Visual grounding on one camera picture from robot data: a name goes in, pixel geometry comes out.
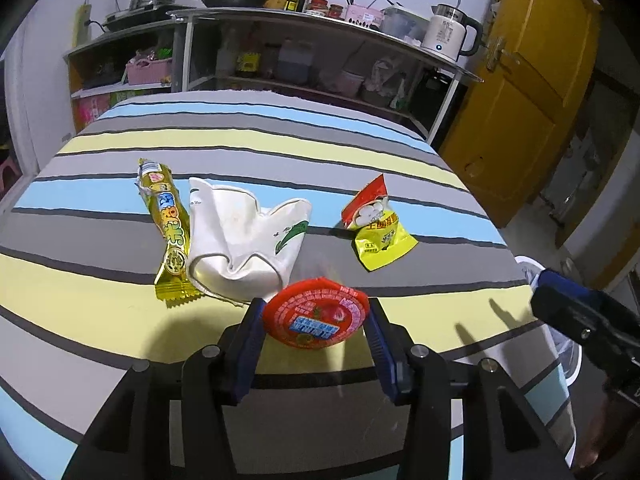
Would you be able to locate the red and yellow snack packet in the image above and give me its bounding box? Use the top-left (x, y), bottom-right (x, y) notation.
top-left (341, 173), bottom-right (419, 272)

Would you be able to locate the clear plastic container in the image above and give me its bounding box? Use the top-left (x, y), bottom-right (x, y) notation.
top-left (381, 6), bottom-right (431, 43)

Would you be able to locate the steel kitchen rack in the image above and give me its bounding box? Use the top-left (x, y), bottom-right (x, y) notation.
top-left (166, 7), bottom-right (485, 143)

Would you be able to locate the yellow label bottle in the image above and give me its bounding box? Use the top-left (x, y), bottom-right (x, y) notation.
top-left (235, 35), bottom-right (262, 78)

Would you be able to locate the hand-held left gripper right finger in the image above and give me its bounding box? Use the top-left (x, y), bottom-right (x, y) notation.
top-left (364, 297), bottom-right (576, 480)

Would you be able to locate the person's right forearm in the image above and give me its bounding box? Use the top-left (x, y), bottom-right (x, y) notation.
top-left (575, 385), bottom-right (626, 468)

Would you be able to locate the crumpled plastic bag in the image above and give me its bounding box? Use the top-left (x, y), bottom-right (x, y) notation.
top-left (367, 57), bottom-right (408, 106)

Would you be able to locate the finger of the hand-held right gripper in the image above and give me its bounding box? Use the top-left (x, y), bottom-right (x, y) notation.
top-left (537, 268), bottom-right (632, 322)
top-left (530, 284), bottom-right (615, 359)

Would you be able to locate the pink plastic tub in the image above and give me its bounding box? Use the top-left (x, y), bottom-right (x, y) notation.
top-left (337, 70), bottom-right (366, 97)

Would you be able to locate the yellow power strip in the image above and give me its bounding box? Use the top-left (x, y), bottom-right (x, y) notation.
top-left (74, 4), bottom-right (93, 48)

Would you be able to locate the striped tablecloth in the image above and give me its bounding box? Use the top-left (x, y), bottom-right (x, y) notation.
top-left (0, 90), bottom-right (574, 480)

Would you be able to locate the long yellow snack packet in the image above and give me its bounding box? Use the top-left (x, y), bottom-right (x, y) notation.
top-left (136, 158), bottom-right (206, 302)

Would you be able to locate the yellow wooden door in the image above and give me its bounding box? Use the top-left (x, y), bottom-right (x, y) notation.
top-left (437, 0), bottom-right (603, 228)

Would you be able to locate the crushed white paper cup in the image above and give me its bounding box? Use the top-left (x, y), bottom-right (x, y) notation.
top-left (186, 176), bottom-right (313, 307)

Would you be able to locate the white electric kettle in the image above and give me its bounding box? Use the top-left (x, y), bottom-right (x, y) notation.
top-left (420, 3), bottom-right (485, 63)

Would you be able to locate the pink utensil holder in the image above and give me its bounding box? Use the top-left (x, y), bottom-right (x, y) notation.
top-left (345, 4), bottom-right (383, 31)

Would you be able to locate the clear jelly cup red lid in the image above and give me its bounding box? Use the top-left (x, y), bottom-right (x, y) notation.
top-left (264, 276), bottom-right (371, 350)

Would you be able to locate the dark liquid jug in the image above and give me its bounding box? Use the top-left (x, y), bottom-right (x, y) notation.
top-left (277, 40), bottom-right (313, 83)

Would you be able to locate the clear plastic bottle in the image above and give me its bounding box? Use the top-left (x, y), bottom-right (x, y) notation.
top-left (216, 32), bottom-right (238, 77)

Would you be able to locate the pink box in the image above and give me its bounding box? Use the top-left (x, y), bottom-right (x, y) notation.
top-left (72, 95), bottom-right (111, 128)

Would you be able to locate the white trash bin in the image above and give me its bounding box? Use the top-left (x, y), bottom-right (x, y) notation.
top-left (514, 255), bottom-right (584, 467)

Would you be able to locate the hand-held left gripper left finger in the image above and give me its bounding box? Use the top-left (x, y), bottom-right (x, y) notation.
top-left (62, 297), bottom-right (267, 480)

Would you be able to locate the pink plastic stool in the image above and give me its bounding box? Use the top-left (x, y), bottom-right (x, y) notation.
top-left (0, 157), bottom-right (21, 191)

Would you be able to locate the pink basket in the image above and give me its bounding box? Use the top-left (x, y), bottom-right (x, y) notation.
top-left (125, 56), bottom-right (173, 86)

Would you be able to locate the wooden shelf unit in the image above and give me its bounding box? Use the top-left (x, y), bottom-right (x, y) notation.
top-left (62, 25), bottom-right (176, 136)

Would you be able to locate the induction cooker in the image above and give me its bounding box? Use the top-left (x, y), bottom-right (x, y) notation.
top-left (102, 6), bottom-right (176, 32)

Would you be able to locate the metal door handle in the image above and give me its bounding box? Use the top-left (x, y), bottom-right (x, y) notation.
top-left (485, 35), bottom-right (508, 72)

